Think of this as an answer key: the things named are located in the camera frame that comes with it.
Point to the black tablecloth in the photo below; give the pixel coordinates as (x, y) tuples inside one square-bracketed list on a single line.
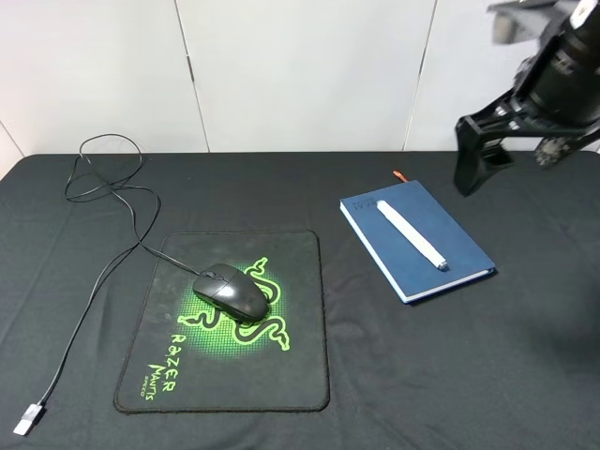
[(510, 362)]

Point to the black computer mouse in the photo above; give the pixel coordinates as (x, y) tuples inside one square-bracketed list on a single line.
[(231, 291)]

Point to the white pen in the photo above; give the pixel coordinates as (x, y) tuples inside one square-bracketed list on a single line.
[(414, 237)]

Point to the black green razer mousepad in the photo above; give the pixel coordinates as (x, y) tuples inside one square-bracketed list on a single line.
[(188, 357)]

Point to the blue notebook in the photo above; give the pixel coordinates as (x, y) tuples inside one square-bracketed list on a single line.
[(410, 274)]

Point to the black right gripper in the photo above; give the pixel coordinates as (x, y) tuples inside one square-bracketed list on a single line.
[(479, 139)]

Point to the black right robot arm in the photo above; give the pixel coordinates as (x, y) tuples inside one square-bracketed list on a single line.
[(555, 93)]

